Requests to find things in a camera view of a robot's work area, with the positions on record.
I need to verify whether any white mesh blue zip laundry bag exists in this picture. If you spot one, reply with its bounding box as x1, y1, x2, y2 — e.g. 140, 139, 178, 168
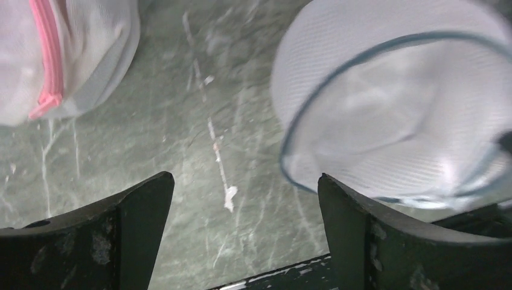
270, 1, 511, 209

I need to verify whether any pink zip mesh laundry bag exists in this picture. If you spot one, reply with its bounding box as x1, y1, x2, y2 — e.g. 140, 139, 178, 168
1, 0, 141, 127

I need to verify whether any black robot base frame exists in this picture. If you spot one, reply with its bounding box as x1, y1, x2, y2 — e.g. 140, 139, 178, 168
216, 254, 338, 290

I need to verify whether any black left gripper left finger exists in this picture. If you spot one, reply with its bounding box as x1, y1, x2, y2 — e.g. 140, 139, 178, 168
1, 172, 174, 289

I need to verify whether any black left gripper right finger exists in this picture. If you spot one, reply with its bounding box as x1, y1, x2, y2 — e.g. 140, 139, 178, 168
318, 174, 511, 289

